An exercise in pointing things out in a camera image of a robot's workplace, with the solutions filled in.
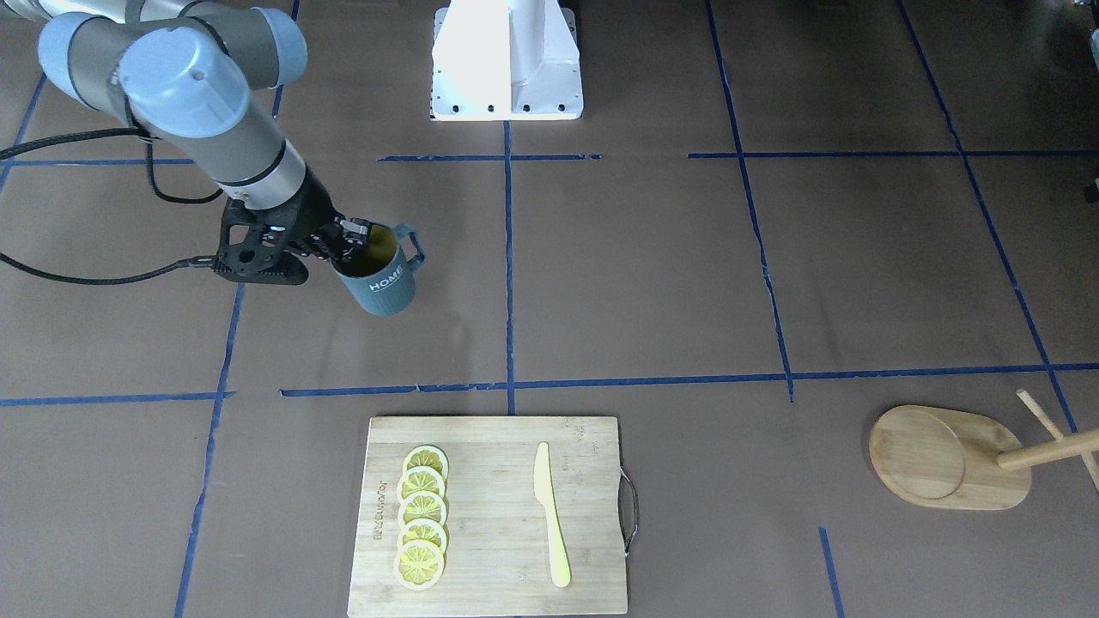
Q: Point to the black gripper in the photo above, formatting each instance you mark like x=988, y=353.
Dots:
x=310, y=210

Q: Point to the dark teal mug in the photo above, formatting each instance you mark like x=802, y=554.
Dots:
x=380, y=273

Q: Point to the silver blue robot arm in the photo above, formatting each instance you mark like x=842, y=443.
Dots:
x=186, y=72

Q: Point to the wooden cup rack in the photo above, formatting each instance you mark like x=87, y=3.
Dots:
x=955, y=460

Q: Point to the lemon slice one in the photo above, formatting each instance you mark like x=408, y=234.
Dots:
x=427, y=456

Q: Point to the lemon slice two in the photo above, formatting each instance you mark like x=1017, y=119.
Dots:
x=418, y=479

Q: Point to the lemon slice three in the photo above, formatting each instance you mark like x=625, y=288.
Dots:
x=423, y=504

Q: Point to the lemon slice four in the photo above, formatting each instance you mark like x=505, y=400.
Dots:
x=424, y=529

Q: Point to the lemon slice five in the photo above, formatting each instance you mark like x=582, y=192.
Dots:
x=419, y=564

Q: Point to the wooden cutting board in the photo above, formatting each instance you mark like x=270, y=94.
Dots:
x=496, y=562

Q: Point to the yellow plastic knife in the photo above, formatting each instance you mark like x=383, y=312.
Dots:
x=559, y=567

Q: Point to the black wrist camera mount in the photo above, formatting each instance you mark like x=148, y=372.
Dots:
x=253, y=245

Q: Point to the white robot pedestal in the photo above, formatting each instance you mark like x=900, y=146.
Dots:
x=496, y=61

